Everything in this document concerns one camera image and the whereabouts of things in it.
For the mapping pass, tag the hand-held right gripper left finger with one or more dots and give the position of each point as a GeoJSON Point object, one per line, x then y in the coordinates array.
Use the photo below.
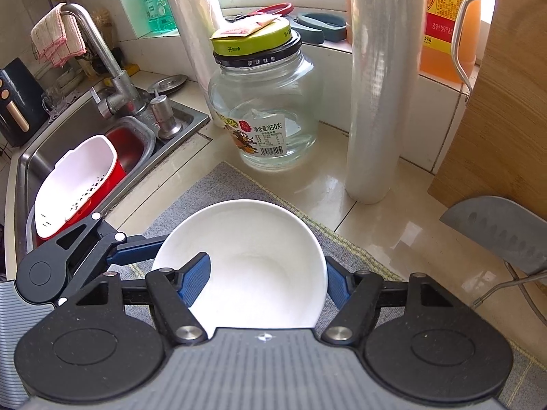
{"type": "Point", "coordinates": [194, 277]}

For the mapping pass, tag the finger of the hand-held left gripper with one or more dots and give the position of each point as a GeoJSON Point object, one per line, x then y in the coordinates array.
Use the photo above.
{"type": "Point", "coordinates": [128, 250]}

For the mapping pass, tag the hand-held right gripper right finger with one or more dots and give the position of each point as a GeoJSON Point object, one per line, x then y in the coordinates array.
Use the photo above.
{"type": "Point", "coordinates": [337, 286]}

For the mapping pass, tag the plain white bowl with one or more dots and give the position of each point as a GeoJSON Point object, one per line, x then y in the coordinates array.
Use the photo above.
{"type": "Point", "coordinates": [256, 264]}

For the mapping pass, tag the grey plaid mat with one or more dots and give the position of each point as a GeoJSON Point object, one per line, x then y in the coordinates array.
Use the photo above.
{"type": "Point", "coordinates": [213, 192]}

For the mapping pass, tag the white plastic colander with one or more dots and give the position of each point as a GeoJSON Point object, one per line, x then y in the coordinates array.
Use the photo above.
{"type": "Point", "coordinates": [72, 179]}

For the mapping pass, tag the white colander in red basin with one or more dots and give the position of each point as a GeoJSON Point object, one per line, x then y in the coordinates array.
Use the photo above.
{"type": "Point", "coordinates": [128, 145]}

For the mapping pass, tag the stainless steel sink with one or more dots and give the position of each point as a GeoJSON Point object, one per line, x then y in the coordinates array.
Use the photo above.
{"type": "Point", "coordinates": [51, 149]}

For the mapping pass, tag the metal soap dispenser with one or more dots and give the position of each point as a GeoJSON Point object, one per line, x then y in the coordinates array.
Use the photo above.
{"type": "Point", "coordinates": [164, 115]}

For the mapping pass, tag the clear glass cup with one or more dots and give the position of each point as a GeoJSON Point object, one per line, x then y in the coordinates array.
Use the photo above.
{"type": "Point", "coordinates": [57, 102]}

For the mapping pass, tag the metal faucet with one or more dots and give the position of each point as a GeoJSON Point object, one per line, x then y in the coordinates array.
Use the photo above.
{"type": "Point", "coordinates": [115, 85]}

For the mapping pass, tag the round metal lid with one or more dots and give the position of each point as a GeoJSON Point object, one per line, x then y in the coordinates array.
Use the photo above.
{"type": "Point", "coordinates": [169, 83]}

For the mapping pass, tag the black air fryer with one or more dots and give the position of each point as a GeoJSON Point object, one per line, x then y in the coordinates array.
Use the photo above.
{"type": "Point", "coordinates": [17, 102]}

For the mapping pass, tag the clear glass jar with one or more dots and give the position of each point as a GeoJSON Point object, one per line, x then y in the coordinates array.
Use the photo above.
{"type": "Point", "coordinates": [265, 102]}

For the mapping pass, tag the cling film roll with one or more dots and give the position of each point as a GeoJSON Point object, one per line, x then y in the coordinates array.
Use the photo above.
{"type": "Point", "coordinates": [376, 94]}

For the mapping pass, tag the pink checked dishcloth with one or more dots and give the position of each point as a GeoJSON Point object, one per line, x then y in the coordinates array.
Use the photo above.
{"type": "Point", "coordinates": [51, 38]}

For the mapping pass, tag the clear plastic bag roll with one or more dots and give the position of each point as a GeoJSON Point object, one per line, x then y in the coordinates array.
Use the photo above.
{"type": "Point", "coordinates": [194, 21]}

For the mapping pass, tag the bamboo cutting board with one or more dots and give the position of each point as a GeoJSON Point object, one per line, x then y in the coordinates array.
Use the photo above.
{"type": "Point", "coordinates": [513, 115]}

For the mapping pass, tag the green dish soap bottle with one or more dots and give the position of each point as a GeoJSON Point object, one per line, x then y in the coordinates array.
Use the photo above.
{"type": "Point", "coordinates": [156, 4]}

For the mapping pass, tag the orange liquid bottle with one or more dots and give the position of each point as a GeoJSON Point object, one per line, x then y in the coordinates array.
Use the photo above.
{"type": "Point", "coordinates": [444, 51]}

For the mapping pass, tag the teal plastic holder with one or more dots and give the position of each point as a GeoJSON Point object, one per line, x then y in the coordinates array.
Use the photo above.
{"type": "Point", "coordinates": [320, 21]}

